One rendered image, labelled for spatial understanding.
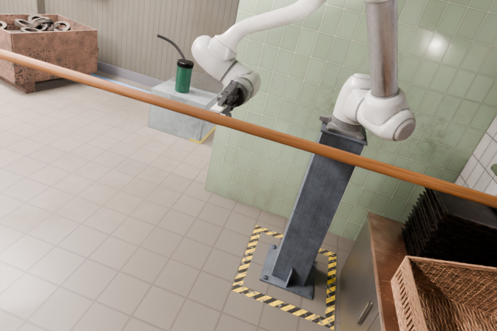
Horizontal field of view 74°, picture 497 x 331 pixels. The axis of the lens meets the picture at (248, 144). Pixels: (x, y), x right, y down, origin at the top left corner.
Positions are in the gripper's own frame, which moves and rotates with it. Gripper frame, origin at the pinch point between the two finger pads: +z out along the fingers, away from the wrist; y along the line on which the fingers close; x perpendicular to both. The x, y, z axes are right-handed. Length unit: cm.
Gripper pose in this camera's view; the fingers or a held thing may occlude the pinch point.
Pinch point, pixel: (217, 112)
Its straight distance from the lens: 96.4
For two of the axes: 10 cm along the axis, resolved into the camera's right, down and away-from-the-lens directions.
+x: -9.5, -2.9, 1.2
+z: -2.4, 4.1, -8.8
